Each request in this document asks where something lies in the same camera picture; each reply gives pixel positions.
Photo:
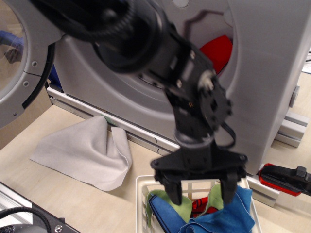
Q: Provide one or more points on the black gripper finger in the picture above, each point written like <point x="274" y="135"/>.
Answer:
<point x="173" y="189"/>
<point x="228" y="186"/>

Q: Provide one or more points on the blue object behind door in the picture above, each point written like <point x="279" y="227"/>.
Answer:
<point x="15" y="54"/>

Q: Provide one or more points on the green and blue cloth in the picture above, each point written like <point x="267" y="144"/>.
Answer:
<point x="172" y="217"/>

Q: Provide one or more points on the black bracket with cable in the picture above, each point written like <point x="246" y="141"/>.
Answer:
<point x="57" y="224"/>

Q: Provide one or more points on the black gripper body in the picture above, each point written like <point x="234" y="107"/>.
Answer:
<point x="198" y="159"/>

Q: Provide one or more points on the white plastic laundry basket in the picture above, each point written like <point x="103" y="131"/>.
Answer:
<point x="193" y="189"/>

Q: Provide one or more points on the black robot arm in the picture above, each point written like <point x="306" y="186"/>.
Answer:
<point x="134" y="37"/>

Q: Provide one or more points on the aluminium frame rail front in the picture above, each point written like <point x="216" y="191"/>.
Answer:
<point x="11" y="199"/>

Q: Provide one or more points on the red and black clamp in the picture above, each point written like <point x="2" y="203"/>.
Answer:
<point x="290" y="181"/>

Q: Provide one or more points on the grey toy washing machine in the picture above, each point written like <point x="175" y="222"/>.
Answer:
<point x="270" y="38"/>

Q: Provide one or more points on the round washing machine door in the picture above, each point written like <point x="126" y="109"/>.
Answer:
<point x="21" y="82"/>

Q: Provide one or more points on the red cloth in drum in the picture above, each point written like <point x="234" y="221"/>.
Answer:
<point x="218" y="51"/>

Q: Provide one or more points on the grey cloth on table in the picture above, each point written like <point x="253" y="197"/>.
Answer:
<point x="89" y="152"/>

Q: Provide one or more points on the red patterned cloth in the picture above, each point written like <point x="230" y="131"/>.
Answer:
<point x="199" y="207"/>

